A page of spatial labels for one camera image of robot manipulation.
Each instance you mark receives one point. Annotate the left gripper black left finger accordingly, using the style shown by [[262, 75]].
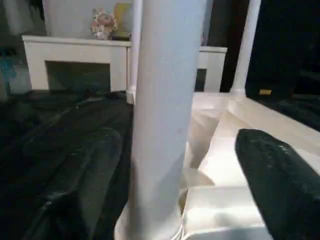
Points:
[[75, 195]]

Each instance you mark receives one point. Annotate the teal floor object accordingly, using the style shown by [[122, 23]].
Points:
[[7, 67]]

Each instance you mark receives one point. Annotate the white plastic table top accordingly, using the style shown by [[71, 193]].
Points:
[[262, 112]]

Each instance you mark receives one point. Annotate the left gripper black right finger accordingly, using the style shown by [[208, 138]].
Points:
[[282, 180]]

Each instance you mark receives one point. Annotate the yellow picture frame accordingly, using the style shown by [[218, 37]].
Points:
[[122, 17]]

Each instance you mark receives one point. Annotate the black speaker box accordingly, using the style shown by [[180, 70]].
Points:
[[287, 50]]

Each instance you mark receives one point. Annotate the black plastic mat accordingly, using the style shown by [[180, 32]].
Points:
[[50, 120]]

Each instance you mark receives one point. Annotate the white glass-door cabinet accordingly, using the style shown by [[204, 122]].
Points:
[[75, 50]]

